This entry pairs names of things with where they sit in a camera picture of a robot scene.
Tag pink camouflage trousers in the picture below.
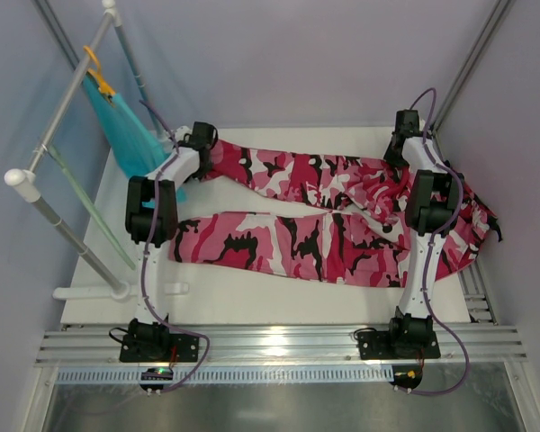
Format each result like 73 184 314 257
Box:
168 138 505 289

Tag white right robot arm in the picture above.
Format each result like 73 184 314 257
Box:
384 109 464 349

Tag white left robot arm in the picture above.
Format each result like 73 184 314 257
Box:
125 121 219 326

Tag orange plastic hanger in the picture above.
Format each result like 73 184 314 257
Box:
83 45 116 104

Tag clear green hanger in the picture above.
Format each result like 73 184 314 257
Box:
48 147 136 270

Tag turquoise t-shirt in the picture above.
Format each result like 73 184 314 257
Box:
82 68 173 178

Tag white clothes rack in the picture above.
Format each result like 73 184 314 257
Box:
4 0 190 302

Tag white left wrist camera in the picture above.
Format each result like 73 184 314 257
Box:
171 126 193 143

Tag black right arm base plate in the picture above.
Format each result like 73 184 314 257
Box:
352 328 441 360

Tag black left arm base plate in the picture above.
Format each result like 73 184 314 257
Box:
109 319 200 363

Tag aluminium frame rail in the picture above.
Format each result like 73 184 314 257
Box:
35 324 527 366

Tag grey slotted cable duct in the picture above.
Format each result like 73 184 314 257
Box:
55 364 394 386

